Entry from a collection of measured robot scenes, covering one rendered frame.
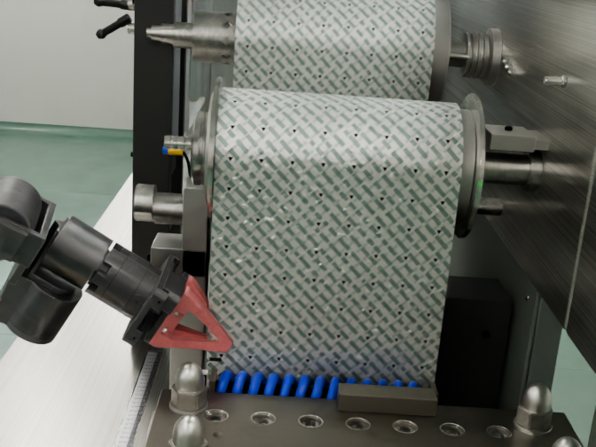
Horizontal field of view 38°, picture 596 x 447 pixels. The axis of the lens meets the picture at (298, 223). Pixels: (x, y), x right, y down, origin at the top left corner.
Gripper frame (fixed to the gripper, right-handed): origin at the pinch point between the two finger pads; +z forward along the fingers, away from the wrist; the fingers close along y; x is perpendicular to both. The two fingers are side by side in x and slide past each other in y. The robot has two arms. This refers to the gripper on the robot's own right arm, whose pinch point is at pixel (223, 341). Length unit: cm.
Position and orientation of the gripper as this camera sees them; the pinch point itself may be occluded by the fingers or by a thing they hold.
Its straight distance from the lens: 89.7
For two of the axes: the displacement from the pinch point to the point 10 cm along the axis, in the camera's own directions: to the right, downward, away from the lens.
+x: 5.6, -7.9, -2.5
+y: 0.1, 3.0, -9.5
